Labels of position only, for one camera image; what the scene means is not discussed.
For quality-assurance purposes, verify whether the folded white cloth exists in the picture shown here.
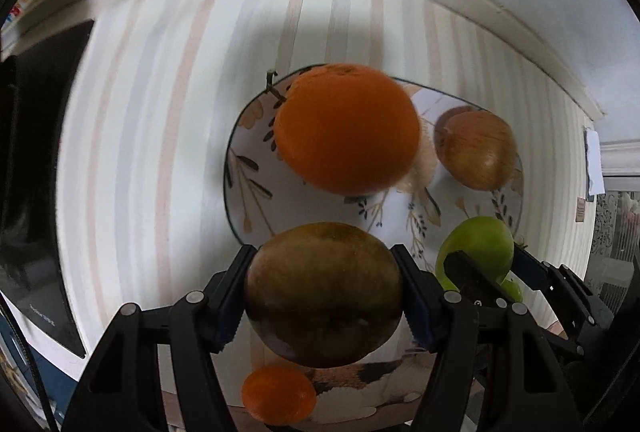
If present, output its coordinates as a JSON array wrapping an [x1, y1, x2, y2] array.
[[584, 127, 607, 200]]

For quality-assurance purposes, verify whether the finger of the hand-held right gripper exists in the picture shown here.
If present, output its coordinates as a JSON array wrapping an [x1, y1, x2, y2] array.
[[444, 251, 511, 309], [511, 244, 566, 295]]

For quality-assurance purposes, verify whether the dark reddish brown apple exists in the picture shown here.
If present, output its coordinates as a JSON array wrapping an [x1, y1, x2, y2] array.
[[243, 221, 405, 369]]

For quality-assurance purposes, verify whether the floral print oval plate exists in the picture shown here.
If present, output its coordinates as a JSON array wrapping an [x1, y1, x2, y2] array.
[[223, 63, 525, 273]]

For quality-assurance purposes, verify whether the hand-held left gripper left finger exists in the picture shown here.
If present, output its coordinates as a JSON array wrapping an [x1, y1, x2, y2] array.
[[60, 244, 258, 432]]

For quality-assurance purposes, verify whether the golden brown apple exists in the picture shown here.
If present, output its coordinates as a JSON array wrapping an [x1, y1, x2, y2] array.
[[434, 107, 518, 192]]

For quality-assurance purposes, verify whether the green apple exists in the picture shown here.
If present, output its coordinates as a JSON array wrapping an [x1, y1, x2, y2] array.
[[435, 216, 524, 304]]

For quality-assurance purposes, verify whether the black induction cooktop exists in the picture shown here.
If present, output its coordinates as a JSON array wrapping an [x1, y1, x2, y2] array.
[[0, 19, 96, 360]]

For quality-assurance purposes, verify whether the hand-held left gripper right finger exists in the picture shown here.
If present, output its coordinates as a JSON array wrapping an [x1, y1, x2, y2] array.
[[390, 243, 583, 432]]

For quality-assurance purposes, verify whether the striped mat with cat print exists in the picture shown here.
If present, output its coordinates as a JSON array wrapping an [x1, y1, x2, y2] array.
[[54, 0, 603, 428]]

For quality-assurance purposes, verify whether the large orange with stem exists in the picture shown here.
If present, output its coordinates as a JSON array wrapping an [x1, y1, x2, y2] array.
[[265, 63, 421, 195]]

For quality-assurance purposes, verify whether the small orange tangerine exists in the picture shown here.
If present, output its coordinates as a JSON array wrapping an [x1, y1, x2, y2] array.
[[241, 362, 318, 427]]

